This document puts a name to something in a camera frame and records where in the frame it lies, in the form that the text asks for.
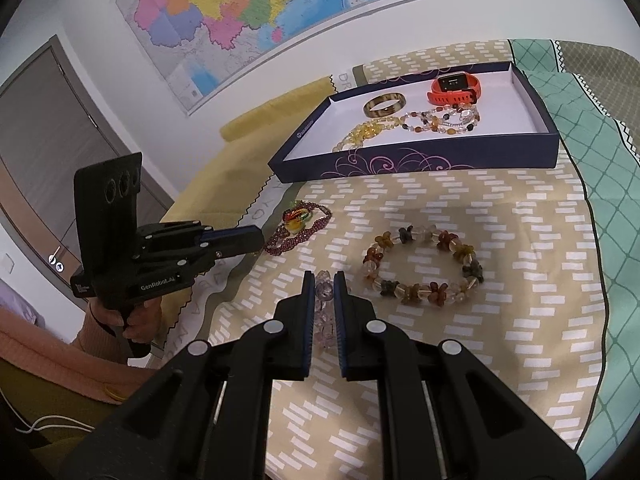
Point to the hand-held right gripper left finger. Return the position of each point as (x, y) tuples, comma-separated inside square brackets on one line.
[(300, 325)]

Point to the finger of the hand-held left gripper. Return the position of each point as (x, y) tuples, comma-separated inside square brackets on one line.
[(240, 247), (235, 234)]

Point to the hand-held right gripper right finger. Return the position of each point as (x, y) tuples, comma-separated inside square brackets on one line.
[(345, 325)]

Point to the brown mottled bangle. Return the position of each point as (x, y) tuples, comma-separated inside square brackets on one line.
[(383, 115)]

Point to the navy cardboard box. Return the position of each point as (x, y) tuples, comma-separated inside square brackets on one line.
[(500, 115)]

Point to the orange smart watch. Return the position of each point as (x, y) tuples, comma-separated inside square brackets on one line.
[(450, 82)]

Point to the person's left forearm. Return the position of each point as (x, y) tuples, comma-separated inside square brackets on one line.
[(60, 360)]

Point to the person's left hand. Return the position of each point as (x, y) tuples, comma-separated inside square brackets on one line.
[(142, 322)]

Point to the grey door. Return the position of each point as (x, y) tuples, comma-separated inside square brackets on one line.
[(50, 160)]

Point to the lavender cloth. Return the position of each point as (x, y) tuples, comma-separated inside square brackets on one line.
[(15, 305)]

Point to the yellow band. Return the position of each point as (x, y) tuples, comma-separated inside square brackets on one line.
[(115, 394)]

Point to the person's olive trousers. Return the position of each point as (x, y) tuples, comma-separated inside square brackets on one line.
[(75, 412)]

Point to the colourful wall map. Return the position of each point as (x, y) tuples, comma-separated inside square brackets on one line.
[(225, 10)]

